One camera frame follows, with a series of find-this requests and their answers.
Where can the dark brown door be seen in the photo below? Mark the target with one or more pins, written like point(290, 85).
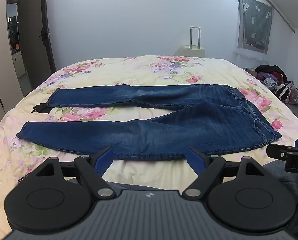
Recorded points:
point(35, 40)

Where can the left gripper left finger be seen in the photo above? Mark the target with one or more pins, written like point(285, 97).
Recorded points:
point(93, 167)

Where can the striped bag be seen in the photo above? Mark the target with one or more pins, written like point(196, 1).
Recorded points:
point(287, 93)

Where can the blue denim jeans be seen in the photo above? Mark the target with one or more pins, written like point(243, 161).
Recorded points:
point(214, 119)

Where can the black face mask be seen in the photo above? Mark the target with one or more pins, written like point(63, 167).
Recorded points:
point(42, 108)

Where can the curtain rod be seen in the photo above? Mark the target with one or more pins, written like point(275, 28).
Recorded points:
point(268, 2)

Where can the cream suitcase with handle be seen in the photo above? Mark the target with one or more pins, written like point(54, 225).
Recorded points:
point(193, 50)

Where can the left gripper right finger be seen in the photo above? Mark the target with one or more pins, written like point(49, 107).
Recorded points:
point(200, 162)

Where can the grey patterned window curtain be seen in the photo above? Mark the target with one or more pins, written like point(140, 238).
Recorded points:
point(254, 25)

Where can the pile of clothes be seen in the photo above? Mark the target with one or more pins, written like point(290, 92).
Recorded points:
point(271, 76)

